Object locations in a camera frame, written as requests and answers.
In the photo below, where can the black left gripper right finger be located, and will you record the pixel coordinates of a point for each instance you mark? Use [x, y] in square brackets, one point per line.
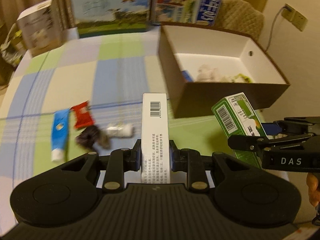
[190, 162]

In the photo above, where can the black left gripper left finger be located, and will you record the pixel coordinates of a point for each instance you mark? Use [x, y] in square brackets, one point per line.
[120, 161]

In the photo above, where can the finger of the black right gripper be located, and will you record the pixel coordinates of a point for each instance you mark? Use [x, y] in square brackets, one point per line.
[297, 144]
[273, 128]

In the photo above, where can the small white pill bottle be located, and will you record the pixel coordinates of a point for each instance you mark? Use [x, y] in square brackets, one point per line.
[120, 130]

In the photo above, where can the green white medicine box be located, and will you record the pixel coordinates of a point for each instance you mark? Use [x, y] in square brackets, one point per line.
[236, 116]

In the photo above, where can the long white carton box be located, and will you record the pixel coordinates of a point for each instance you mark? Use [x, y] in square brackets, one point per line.
[155, 139]

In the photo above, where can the blue cream tube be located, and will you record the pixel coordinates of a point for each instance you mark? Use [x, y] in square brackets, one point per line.
[59, 135]

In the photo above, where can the yellow snack packet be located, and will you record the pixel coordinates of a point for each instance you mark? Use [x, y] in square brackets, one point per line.
[241, 78]

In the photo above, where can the blue white medicine box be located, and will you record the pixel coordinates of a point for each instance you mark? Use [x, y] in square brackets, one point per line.
[187, 76]

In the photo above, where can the white knitted cloth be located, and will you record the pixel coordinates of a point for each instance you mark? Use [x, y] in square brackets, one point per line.
[206, 73]

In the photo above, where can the person's right hand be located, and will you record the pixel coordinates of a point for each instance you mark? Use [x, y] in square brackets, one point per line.
[313, 191]

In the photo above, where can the dark brown scrunchie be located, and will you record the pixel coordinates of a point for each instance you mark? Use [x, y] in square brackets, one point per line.
[92, 135]

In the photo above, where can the red candy wrapper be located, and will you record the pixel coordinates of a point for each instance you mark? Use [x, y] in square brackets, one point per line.
[83, 117]

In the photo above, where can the checkered bed sheet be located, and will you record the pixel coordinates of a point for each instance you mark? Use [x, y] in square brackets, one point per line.
[112, 73]

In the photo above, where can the brown cardboard storage box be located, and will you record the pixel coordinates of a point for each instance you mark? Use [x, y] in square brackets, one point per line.
[187, 46]

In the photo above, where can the beige quilted chair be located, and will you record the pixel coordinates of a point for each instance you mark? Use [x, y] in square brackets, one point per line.
[240, 16]

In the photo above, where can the green cow milk carton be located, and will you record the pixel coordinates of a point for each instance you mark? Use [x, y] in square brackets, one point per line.
[100, 17]

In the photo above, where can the white plastic bag clutter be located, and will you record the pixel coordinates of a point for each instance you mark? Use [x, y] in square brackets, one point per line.
[13, 48]

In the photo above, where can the humidifier product box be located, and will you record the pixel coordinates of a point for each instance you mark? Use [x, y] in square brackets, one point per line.
[41, 27]

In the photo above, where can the blue cartoon milk carton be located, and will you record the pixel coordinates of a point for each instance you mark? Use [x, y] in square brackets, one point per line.
[202, 12]

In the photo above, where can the white wall socket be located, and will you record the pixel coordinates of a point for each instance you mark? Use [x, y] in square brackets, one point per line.
[297, 19]

